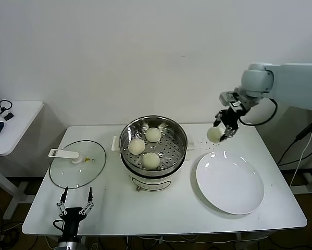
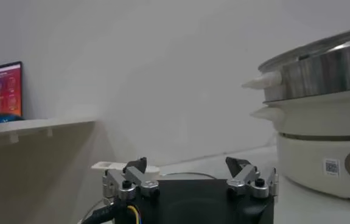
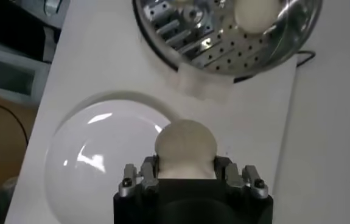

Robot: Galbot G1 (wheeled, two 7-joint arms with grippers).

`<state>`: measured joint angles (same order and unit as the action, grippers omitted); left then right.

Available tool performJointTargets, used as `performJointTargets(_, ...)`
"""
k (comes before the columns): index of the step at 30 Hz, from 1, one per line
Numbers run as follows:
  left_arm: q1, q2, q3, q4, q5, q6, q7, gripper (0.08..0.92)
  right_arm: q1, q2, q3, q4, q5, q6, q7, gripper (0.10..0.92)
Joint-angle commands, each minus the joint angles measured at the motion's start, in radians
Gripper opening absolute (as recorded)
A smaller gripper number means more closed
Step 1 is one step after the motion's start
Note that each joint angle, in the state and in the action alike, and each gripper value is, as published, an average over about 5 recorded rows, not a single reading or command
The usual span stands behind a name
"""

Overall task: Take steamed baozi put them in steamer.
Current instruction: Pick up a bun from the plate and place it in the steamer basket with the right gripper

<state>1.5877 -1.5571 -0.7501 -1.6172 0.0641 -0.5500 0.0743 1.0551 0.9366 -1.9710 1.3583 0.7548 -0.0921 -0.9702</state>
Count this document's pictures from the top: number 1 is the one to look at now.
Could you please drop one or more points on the stainless steel steamer basket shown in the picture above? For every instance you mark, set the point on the stainless steel steamer basket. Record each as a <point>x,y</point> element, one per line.
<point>171,145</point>

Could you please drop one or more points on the white side table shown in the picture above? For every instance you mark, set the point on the white side table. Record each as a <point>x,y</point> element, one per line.
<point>17,130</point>

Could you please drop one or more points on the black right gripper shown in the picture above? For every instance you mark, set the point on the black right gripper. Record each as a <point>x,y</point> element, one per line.
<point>231,118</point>

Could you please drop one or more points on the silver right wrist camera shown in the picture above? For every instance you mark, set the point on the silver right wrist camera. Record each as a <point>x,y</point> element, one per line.
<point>226,97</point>

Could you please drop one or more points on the white electric cooking pot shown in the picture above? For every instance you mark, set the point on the white electric cooking pot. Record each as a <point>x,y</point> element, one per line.
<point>150,181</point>

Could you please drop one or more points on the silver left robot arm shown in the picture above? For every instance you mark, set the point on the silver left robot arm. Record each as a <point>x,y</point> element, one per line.
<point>67,243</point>

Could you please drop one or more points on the small black device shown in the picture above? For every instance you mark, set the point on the small black device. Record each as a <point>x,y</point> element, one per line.
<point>8,116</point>

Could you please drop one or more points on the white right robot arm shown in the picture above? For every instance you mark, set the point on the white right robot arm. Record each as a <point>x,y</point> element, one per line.
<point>288,83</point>

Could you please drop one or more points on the white round plate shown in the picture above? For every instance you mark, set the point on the white round plate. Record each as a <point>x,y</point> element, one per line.
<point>230,182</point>

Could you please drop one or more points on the white steamed baozi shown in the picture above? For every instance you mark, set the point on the white steamed baozi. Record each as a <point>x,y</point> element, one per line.
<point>150,160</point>
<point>153,135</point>
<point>213,135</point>
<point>136,146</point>

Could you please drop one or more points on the dark crumbs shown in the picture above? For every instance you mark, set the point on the dark crumbs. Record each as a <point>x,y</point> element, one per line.
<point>205,142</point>

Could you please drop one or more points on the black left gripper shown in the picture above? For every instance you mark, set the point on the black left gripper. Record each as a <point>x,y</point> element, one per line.
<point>71,215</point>

